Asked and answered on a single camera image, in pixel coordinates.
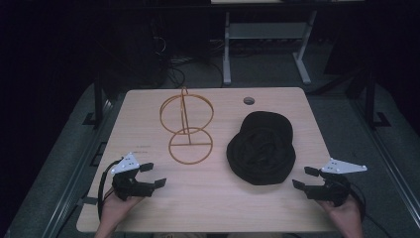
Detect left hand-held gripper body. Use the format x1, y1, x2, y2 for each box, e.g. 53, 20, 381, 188
110, 152, 157, 201

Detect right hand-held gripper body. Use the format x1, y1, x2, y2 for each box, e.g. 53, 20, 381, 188
305, 158, 368, 207

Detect person's left hand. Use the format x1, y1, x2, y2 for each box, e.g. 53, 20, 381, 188
98, 192, 144, 233

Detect person's right hand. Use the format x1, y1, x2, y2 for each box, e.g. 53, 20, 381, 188
316, 194, 363, 233

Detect black hat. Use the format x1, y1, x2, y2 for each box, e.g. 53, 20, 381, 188
226, 110, 297, 186

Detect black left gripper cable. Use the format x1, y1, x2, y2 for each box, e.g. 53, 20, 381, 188
97, 159, 124, 222

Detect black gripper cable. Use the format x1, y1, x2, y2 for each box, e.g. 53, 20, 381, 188
97, 159, 124, 222
348, 182, 394, 238

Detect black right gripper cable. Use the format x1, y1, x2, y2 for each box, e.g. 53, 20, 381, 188
348, 182, 394, 238

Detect aluminium floor rail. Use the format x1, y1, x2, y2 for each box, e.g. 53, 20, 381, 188
41, 98, 117, 238
350, 98, 420, 229

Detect orange wire hat stand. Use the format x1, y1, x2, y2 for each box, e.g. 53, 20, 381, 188
158, 86, 215, 166

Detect black metal post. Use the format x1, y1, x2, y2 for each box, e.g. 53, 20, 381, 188
93, 73, 104, 128

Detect tangle of floor cables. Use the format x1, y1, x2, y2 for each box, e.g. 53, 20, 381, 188
153, 36, 226, 88

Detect grey metal desk frame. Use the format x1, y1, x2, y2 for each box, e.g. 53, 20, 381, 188
222, 9, 319, 86

